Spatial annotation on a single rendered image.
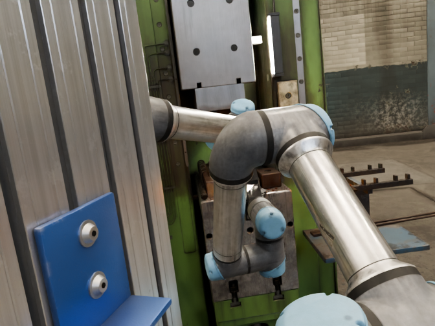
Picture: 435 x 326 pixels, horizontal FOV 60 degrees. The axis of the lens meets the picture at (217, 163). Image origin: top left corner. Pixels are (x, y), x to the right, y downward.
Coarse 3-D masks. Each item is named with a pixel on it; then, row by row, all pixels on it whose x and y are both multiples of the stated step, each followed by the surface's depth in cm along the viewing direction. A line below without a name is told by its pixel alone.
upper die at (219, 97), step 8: (200, 88) 150; (208, 88) 151; (216, 88) 151; (224, 88) 151; (232, 88) 152; (240, 88) 152; (192, 96) 177; (200, 96) 151; (208, 96) 151; (216, 96) 151; (224, 96) 152; (232, 96) 152; (240, 96) 152; (192, 104) 188; (200, 104) 151; (208, 104) 152; (216, 104) 152; (224, 104) 152
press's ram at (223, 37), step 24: (192, 0) 144; (216, 0) 145; (240, 0) 146; (192, 24) 146; (216, 24) 147; (240, 24) 148; (192, 48) 147; (216, 48) 148; (240, 48) 149; (192, 72) 149; (216, 72) 150; (240, 72) 151
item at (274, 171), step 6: (264, 168) 170; (270, 168) 169; (258, 174) 165; (264, 174) 160; (270, 174) 160; (276, 174) 160; (264, 180) 160; (270, 180) 160; (276, 180) 160; (264, 186) 160; (270, 186) 160; (276, 186) 161
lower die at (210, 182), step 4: (208, 164) 195; (208, 168) 185; (204, 172) 177; (204, 176) 169; (204, 180) 171; (208, 180) 159; (212, 180) 158; (204, 184) 176; (208, 184) 157; (212, 184) 158; (208, 188) 158; (212, 188) 158; (208, 192) 158; (212, 192) 158; (208, 196) 158; (212, 196) 158
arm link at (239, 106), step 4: (236, 100) 117; (240, 100) 117; (244, 100) 117; (248, 100) 117; (232, 104) 116; (236, 104) 116; (240, 104) 116; (244, 104) 115; (248, 104) 115; (252, 104) 116; (232, 108) 115; (236, 108) 114; (240, 108) 114; (244, 108) 114; (248, 108) 114; (252, 108) 115; (232, 112) 116; (236, 112) 115; (240, 112) 114
